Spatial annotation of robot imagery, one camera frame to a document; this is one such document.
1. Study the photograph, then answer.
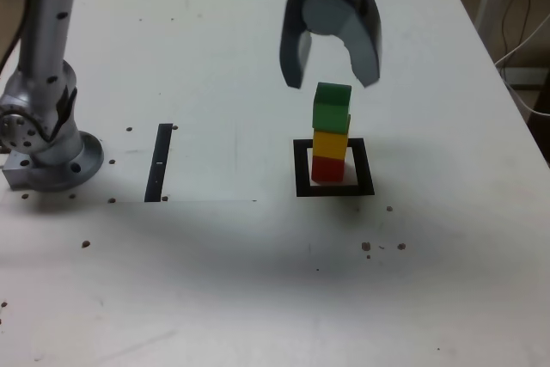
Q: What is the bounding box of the green cube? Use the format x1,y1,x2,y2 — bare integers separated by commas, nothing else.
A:
312,82,353,135

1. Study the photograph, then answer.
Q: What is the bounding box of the yellow cube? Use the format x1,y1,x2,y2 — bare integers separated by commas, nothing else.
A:
312,128,349,161

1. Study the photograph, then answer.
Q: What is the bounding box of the red cube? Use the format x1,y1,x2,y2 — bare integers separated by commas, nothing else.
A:
309,155,346,183

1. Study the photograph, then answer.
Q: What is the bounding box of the black tape square outline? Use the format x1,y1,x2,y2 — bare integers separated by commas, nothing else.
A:
292,138,376,199

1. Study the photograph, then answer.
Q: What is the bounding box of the black tape strip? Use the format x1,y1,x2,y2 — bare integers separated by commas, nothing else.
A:
144,123,174,204

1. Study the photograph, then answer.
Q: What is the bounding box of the pale long box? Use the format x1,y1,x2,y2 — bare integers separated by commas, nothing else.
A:
500,64,550,87

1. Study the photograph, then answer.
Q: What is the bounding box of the white cable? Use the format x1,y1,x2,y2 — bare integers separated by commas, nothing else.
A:
493,18,550,118

